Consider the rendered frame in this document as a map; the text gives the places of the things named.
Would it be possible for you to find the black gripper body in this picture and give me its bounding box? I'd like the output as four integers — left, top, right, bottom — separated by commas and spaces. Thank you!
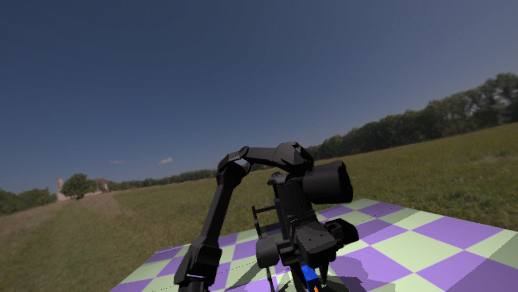
256, 203, 359, 269

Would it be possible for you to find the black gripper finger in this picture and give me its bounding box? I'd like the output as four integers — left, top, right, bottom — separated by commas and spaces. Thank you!
319, 262, 329, 283
280, 252, 308, 289

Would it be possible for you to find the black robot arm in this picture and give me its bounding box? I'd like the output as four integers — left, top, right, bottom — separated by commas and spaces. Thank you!
173, 141, 353, 292

